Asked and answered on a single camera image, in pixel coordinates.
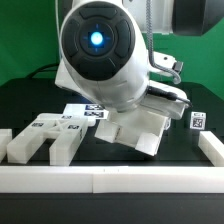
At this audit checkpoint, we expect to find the white chair back frame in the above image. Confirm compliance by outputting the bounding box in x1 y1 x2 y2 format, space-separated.
7 113 96 166

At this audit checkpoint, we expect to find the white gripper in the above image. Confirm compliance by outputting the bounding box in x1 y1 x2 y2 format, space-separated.
133 51 189 120

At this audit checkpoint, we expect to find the white front rail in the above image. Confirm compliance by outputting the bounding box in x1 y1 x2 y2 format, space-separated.
0 166 224 193

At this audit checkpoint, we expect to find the black cable on table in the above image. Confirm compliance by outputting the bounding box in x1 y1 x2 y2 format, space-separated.
25 62 61 80

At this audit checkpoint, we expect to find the white block left edge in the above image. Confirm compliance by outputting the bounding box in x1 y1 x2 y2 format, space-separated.
0 129 12 163

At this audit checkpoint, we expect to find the white tagged cube far right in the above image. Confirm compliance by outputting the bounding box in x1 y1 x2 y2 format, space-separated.
190 112 206 130

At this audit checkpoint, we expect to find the white obstacle wall bar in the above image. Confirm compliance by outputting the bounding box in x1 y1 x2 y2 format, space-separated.
198 131 224 167

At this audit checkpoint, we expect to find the white marker sheet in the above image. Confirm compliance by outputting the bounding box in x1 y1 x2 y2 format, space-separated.
63 104 108 119

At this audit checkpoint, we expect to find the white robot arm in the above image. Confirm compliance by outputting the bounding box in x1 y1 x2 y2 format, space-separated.
55 0 224 119

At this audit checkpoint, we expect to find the white chair seat part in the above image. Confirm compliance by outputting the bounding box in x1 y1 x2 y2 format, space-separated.
95 108 170 156

